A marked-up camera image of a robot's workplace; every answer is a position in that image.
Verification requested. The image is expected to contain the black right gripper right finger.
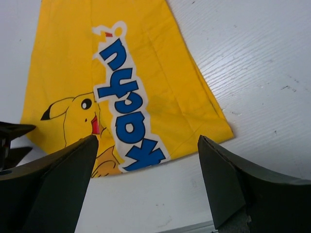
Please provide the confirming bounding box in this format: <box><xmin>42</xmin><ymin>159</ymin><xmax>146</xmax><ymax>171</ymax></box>
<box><xmin>198</xmin><ymin>136</ymin><xmax>311</xmax><ymax>233</ymax></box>

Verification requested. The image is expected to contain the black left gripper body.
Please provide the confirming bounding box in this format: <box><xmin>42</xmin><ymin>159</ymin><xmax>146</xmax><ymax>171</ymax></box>
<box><xmin>0</xmin><ymin>121</ymin><xmax>37</xmax><ymax>170</ymax></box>

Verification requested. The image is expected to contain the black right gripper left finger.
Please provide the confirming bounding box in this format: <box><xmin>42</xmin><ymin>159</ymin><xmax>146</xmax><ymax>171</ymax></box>
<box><xmin>0</xmin><ymin>135</ymin><xmax>98</xmax><ymax>233</ymax></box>

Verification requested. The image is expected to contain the yellow Pikachu cloth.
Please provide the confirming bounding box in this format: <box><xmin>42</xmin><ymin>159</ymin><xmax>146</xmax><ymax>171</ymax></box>
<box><xmin>21</xmin><ymin>0</ymin><xmax>234</xmax><ymax>178</ymax></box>

